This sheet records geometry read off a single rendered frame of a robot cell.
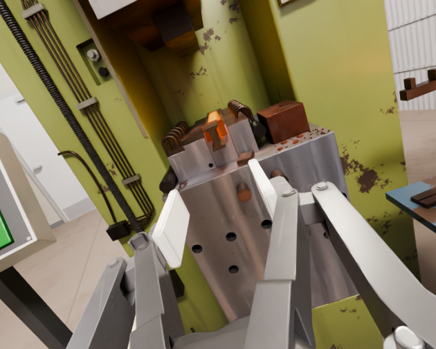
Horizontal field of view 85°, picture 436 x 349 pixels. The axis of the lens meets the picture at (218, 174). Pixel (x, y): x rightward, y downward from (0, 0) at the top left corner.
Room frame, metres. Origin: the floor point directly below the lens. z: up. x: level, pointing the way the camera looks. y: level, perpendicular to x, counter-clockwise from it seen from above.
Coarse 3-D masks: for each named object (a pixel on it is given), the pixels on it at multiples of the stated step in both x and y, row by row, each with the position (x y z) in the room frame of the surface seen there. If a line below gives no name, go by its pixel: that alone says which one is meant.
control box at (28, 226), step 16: (0, 144) 0.54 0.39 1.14; (0, 160) 0.50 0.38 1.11; (16, 160) 0.56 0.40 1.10; (0, 176) 0.48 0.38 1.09; (16, 176) 0.51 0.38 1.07; (0, 192) 0.46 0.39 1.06; (16, 192) 0.47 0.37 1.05; (32, 192) 0.53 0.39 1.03; (0, 208) 0.44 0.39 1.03; (16, 208) 0.44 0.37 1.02; (32, 208) 0.48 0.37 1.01; (16, 224) 0.43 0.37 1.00; (32, 224) 0.43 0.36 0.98; (48, 224) 0.49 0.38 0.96; (16, 240) 0.41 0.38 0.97; (32, 240) 0.41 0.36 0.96; (48, 240) 0.45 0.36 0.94; (0, 256) 0.40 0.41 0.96; (16, 256) 0.42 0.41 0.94
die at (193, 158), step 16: (224, 112) 0.81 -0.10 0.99; (240, 112) 0.65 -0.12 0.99; (192, 128) 0.77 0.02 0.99; (240, 128) 0.51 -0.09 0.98; (192, 144) 0.53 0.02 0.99; (208, 144) 0.52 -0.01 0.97; (240, 144) 0.52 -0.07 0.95; (256, 144) 0.51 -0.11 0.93; (176, 160) 0.53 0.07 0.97; (192, 160) 0.53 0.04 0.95; (208, 160) 0.52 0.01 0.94; (224, 160) 0.52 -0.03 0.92; (176, 176) 0.53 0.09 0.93; (192, 176) 0.53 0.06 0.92
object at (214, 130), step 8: (216, 112) 0.75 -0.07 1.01; (208, 120) 0.63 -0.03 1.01; (216, 120) 0.48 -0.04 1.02; (208, 128) 0.43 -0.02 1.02; (216, 128) 0.42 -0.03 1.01; (224, 128) 0.50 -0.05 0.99; (208, 136) 0.51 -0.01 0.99; (216, 136) 0.43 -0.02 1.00; (216, 144) 0.43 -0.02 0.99; (224, 144) 0.43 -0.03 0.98
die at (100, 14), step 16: (96, 0) 0.53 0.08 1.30; (112, 0) 0.53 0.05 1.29; (128, 0) 0.53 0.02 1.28; (144, 0) 0.54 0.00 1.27; (160, 0) 0.57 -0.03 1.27; (176, 0) 0.60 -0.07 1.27; (192, 0) 0.64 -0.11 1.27; (96, 16) 0.53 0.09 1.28; (112, 16) 0.54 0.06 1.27; (128, 16) 0.57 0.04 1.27; (144, 16) 0.61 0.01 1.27; (192, 16) 0.75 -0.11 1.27; (128, 32) 0.66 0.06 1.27; (144, 32) 0.71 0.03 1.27
